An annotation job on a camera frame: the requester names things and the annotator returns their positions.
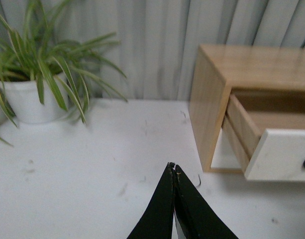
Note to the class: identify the white drawer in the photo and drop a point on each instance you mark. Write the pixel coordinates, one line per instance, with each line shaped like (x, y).
(266, 131)

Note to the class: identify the grey curtain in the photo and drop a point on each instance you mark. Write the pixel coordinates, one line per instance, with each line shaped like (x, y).
(158, 39)

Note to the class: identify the green spider plant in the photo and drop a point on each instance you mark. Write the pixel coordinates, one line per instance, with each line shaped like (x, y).
(34, 55)

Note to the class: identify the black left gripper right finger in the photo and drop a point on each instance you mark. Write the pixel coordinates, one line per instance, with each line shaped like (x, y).
(194, 218)

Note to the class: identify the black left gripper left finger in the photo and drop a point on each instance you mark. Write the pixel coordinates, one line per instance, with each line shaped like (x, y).
(157, 220)

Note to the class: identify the white plant pot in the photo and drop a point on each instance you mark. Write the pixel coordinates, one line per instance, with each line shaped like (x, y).
(24, 100)

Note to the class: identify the wooden drawer cabinet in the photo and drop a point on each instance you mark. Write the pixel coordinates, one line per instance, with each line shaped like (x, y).
(222, 70)

